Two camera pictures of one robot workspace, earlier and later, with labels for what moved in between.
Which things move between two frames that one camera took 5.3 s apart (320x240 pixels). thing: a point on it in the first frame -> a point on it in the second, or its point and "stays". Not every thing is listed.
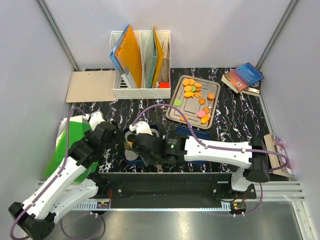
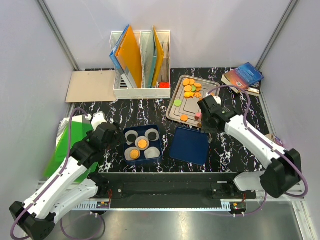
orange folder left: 129,54 stays
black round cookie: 130,137 stays
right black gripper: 147,160 -> 207,129
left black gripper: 118,137 stays
